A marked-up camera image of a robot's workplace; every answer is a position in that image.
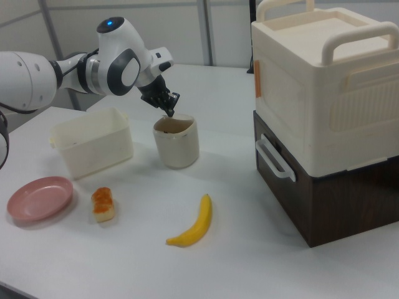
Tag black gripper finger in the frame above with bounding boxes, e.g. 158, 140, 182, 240
159, 93, 175, 118
168, 92, 182, 110

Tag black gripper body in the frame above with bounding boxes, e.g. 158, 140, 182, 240
140, 76, 171, 107

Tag beige lidded trash can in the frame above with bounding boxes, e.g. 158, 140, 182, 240
151, 113, 200, 170

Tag white plastic storage box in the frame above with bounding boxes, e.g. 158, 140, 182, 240
49, 107, 135, 181

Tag toy bread with orange glaze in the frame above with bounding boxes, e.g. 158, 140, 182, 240
90, 186, 115, 224

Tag yellow toy banana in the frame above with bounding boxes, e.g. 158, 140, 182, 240
165, 193, 213, 249

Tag pink plate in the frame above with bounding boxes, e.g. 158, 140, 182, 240
6, 176, 75, 222

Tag dark brown drawer box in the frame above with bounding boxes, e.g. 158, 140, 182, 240
252, 110, 399, 249

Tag black camera stand pole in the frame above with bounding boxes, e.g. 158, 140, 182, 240
248, 0, 256, 75

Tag cream toy cabinet with handles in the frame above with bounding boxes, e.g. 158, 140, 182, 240
251, 0, 399, 181

